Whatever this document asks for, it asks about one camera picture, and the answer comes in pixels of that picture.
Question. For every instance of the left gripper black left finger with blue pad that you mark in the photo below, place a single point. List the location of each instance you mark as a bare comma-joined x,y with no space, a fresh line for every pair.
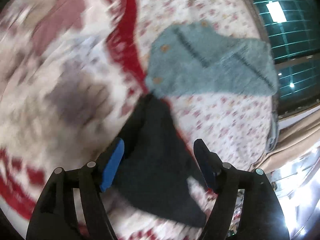
70,205

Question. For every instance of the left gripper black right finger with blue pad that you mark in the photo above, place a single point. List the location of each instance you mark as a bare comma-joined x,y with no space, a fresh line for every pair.
261,217

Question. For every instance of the black pants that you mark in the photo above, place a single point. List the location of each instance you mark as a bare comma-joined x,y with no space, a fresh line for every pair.
156,165

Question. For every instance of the beige curtain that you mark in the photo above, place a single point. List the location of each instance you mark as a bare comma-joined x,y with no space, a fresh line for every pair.
293,142

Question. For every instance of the white floral bed sheet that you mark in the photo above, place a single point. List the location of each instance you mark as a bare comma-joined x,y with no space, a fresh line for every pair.
233,126

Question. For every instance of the red white plush blanket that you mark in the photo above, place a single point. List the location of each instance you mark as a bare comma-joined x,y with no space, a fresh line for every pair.
72,72

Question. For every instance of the teal fleece jacket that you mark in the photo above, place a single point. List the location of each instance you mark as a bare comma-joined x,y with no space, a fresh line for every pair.
187,59

